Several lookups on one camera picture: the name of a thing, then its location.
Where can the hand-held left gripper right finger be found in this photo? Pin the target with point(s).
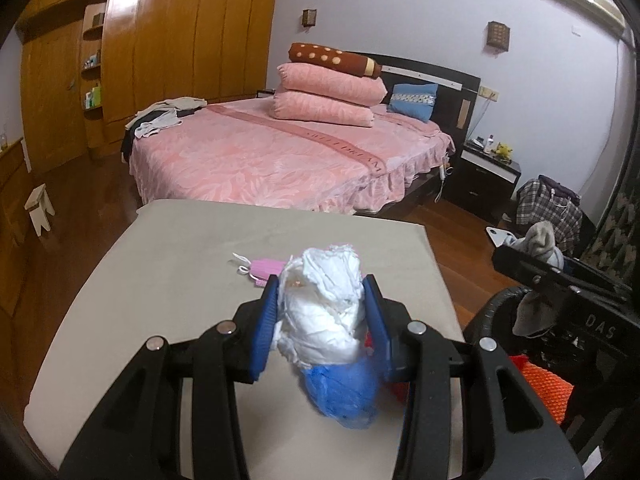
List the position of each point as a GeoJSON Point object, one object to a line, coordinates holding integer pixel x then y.
{"type": "Point", "coordinates": [375, 320]}

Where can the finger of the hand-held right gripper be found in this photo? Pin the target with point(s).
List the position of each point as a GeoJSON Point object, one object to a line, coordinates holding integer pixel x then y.
{"type": "Point", "coordinates": [590, 272]}
{"type": "Point", "coordinates": [520, 265]}

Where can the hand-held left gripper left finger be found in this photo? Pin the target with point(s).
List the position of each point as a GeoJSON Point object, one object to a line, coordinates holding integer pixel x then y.
{"type": "Point", "coordinates": [262, 330]}

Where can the grey sock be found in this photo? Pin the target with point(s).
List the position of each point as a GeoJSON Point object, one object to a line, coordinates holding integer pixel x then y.
{"type": "Point", "coordinates": [540, 240]}

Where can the white paper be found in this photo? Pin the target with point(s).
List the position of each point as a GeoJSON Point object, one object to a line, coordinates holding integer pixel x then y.
{"type": "Point", "coordinates": [320, 310]}

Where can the black trash bin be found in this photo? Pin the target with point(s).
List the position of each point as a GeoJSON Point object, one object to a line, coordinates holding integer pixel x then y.
{"type": "Point", "coordinates": [480, 320]}

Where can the red cloth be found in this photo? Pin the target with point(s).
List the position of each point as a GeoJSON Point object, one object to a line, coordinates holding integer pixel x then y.
{"type": "Point", "coordinates": [392, 390]}

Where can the blue plastic bag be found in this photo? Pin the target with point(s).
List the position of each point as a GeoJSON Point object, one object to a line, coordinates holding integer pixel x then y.
{"type": "Point", "coordinates": [340, 392]}

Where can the orange knitted mat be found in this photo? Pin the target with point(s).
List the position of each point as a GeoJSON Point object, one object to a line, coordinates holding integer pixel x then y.
{"type": "Point", "coordinates": [542, 385]}

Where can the white bathroom scale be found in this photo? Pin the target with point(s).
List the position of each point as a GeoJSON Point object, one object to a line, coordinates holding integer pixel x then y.
{"type": "Point", "coordinates": [500, 236]}

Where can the dark patterned curtain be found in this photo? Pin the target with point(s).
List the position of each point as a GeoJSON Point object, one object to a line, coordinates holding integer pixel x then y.
{"type": "Point", "coordinates": [620, 220]}

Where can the pink face mask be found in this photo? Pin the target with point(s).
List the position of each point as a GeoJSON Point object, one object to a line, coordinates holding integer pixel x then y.
{"type": "Point", "coordinates": [267, 267]}

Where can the plaid bag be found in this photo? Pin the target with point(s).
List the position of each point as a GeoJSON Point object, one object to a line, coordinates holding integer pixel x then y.
{"type": "Point", "coordinates": [550, 205]}

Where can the black white nightstand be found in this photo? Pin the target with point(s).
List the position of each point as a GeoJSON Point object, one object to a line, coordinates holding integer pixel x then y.
{"type": "Point", "coordinates": [480, 185]}

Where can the yellow plush toy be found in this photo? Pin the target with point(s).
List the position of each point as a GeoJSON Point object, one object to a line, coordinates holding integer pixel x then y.
{"type": "Point", "coordinates": [503, 151]}

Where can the white bottle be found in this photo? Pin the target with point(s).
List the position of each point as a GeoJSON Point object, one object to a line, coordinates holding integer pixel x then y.
{"type": "Point", "coordinates": [489, 145]}

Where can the pink bed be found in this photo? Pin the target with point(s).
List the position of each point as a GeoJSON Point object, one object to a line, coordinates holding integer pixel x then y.
{"type": "Point", "coordinates": [260, 155]}

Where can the blue cushion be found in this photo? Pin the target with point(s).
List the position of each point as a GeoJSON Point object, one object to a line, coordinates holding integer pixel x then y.
{"type": "Point", "coordinates": [412, 102]}

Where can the pink pillow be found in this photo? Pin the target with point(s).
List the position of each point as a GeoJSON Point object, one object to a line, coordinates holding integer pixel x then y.
{"type": "Point", "coordinates": [330, 85]}
{"type": "Point", "coordinates": [320, 108]}

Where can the black garment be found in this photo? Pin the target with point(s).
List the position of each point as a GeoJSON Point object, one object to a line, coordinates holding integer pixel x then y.
{"type": "Point", "coordinates": [129, 142]}

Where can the white grey garment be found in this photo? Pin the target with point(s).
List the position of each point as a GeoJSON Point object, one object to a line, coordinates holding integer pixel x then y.
{"type": "Point", "coordinates": [157, 124]}

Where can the dark far nightstand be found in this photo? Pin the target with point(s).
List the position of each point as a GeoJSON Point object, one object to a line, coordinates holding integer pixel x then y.
{"type": "Point", "coordinates": [265, 94]}

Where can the beige garment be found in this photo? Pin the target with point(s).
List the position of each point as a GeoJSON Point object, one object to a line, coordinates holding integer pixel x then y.
{"type": "Point", "coordinates": [182, 105]}

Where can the small wooden stool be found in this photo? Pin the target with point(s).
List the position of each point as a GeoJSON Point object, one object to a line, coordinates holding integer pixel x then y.
{"type": "Point", "coordinates": [40, 205]}

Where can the brown dotted pillow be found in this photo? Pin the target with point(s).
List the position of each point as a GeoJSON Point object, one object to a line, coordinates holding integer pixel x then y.
{"type": "Point", "coordinates": [330, 57]}

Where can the wooden sideboard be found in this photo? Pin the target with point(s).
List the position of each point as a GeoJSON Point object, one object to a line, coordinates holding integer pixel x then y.
{"type": "Point", "coordinates": [15, 210]}

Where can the wooden wardrobe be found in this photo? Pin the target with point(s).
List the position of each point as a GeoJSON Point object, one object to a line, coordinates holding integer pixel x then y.
{"type": "Point", "coordinates": [175, 45]}

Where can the small shelf items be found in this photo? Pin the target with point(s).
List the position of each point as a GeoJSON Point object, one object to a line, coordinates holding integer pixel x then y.
{"type": "Point", "coordinates": [91, 61]}

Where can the wall outlet panel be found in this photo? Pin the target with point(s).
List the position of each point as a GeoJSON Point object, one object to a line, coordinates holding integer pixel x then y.
{"type": "Point", "coordinates": [488, 93]}

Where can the black bed frame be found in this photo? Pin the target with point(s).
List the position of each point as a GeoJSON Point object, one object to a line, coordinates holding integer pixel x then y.
{"type": "Point", "coordinates": [425, 67]}

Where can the large wooden wall lamp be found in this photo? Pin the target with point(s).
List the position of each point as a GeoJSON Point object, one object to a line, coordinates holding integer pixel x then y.
{"type": "Point", "coordinates": [498, 36]}

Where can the small wooden wall lamp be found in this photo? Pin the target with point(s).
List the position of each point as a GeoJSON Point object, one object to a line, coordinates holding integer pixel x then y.
{"type": "Point", "coordinates": [309, 17]}

